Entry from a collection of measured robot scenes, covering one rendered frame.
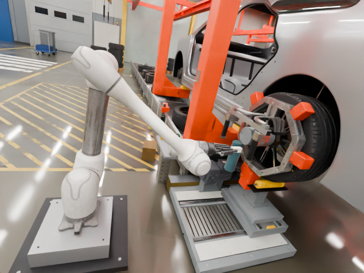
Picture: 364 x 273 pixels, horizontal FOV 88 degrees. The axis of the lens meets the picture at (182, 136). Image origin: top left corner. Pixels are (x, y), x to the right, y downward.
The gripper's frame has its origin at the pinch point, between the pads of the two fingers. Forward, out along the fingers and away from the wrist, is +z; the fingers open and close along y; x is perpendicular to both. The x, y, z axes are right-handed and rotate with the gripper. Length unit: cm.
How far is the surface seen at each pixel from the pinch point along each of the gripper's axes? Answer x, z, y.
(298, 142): 11.3, 33.4, 10.0
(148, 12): 228, 103, -1307
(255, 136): 9.0, 10.5, 0.0
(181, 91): -20, 47, -253
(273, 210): -61, 62, -4
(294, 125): 19.2, 32.5, 3.5
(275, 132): 14.5, 18.9, 4.8
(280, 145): -0.6, 42.9, -7.8
